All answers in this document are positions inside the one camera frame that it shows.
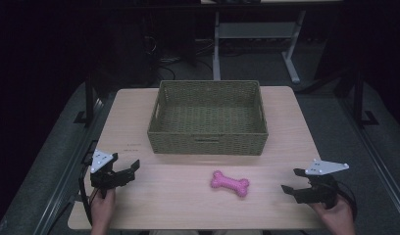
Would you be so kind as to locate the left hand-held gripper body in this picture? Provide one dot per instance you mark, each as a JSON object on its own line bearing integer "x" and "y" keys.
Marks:
{"x": 101, "y": 178}

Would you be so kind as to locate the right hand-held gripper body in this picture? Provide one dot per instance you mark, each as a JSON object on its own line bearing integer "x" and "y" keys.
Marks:
{"x": 322, "y": 191}

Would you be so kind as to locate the pink bone toy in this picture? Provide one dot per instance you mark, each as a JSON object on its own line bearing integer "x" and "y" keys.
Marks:
{"x": 229, "y": 183}

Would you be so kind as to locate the green woven basket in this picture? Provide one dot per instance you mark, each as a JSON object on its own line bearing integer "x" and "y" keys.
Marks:
{"x": 208, "y": 119}

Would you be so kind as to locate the person's left hand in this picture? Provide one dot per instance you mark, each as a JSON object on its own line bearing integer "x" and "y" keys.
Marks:
{"x": 102, "y": 209}

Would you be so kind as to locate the person's right hand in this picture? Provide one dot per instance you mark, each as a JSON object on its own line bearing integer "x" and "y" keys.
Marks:
{"x": 338, "y": 218}

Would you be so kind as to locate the black metal stand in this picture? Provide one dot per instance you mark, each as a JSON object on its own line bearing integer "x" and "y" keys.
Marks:
{"x": 89, "y": 98}
{"x": 360, "y": 98}

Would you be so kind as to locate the aluminium rail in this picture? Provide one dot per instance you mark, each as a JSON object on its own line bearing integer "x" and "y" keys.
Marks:
{"x": 69, "y": 169}
{"x": 374, "y": 153}

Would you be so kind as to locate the white metal desk frame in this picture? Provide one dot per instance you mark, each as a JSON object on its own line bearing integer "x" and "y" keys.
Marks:
{"x": 255, "y": 31}

